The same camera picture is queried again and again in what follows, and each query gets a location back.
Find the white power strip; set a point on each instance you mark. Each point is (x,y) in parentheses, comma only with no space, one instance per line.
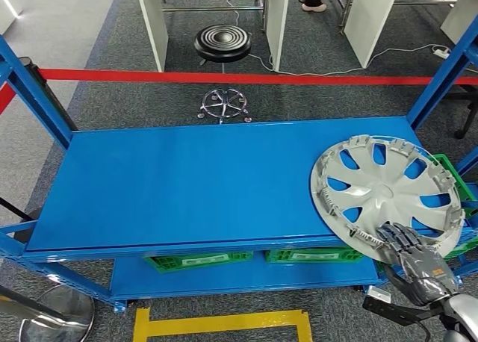
(442,52)

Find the red barrier belt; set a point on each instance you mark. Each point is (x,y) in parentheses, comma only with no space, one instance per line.
(223,76)
(5,100)

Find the black office chair base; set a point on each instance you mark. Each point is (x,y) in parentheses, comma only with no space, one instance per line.
(468,119)

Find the chrome barrier stanchion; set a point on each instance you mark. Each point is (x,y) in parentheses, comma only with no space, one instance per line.
(48,97)
(63,310)

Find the black round stool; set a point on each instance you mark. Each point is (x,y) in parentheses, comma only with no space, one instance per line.
(222,43)

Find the blue metal shelf rack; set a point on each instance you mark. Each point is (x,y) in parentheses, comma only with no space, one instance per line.
(186,181)

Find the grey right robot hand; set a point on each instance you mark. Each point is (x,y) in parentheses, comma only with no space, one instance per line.
(422,273)

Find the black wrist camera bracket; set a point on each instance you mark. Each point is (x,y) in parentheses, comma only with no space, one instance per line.
(392,314)

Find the white desk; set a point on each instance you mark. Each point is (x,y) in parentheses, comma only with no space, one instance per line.
(369,18)
(153,23)

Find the silver plastic wheel hubcap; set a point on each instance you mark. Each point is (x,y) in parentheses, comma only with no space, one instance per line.
(384,191)

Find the green plastic crate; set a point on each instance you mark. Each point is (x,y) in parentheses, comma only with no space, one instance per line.
(309,255)
(455,184)
(198,260)

